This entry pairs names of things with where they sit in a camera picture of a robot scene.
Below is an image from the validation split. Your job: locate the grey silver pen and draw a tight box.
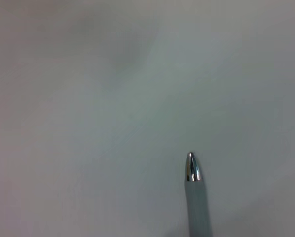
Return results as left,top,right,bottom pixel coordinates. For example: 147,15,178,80
184,151,214,237

